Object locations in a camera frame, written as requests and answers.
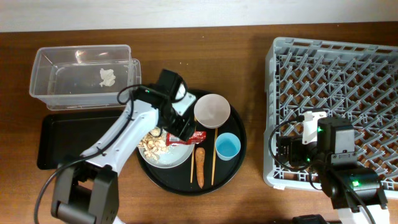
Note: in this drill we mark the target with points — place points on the orange carrot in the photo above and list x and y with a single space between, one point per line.
200 159

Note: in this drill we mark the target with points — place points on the pink bowl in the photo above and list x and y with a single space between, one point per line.
212 111

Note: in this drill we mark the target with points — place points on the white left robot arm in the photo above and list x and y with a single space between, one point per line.
86 189

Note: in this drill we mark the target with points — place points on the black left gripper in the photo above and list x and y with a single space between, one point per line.
183 125

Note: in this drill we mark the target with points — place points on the round black tray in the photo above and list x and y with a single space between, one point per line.
177 179

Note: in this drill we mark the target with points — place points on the grey round plate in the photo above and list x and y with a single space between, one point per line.
176 156

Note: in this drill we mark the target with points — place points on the clear plastic bin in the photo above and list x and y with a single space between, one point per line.
68 78

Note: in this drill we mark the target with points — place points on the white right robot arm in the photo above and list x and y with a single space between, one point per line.
355 192

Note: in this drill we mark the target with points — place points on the peanut shells and rice scraps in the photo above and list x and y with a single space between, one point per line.
153 144

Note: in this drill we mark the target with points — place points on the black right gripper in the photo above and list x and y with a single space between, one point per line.
295 142

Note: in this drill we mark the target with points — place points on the white tissue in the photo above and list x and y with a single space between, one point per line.
108 77

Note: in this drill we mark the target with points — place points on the light blue cup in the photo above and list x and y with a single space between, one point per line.
227 146

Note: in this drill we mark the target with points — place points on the black rectangular tray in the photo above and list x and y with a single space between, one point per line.
69 134

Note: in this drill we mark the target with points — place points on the red snack wrapper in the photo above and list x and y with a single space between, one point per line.
196 138

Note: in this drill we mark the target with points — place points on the grey dishwasher rack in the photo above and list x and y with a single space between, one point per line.
348 80

